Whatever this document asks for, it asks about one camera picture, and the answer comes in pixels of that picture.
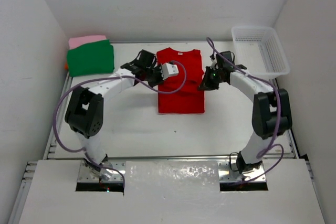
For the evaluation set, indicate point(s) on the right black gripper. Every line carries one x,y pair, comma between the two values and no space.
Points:
206,84

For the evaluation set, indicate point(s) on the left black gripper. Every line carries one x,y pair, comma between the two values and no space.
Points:
158,68

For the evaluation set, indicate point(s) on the red t shirt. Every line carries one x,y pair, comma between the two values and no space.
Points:
189,99

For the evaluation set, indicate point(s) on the green t shirt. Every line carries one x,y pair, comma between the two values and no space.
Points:
92,58

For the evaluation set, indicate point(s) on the pink t shirt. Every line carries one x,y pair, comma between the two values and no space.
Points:
79,41

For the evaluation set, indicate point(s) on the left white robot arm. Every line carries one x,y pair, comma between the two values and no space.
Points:
85,110

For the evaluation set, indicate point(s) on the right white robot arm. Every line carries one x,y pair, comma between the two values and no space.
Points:
271,113

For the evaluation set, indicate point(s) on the white plastic laundry basket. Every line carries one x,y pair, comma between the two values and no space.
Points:
260,50

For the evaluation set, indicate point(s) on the white front cover board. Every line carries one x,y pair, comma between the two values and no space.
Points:
170,192

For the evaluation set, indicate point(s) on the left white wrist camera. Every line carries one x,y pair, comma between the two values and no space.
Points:
169,70

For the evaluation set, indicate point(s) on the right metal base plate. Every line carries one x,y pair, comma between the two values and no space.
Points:
227,174

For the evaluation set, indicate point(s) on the metal base plate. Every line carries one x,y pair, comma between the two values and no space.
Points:
227,174
89,174

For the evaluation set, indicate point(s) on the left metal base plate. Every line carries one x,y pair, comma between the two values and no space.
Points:
89,174

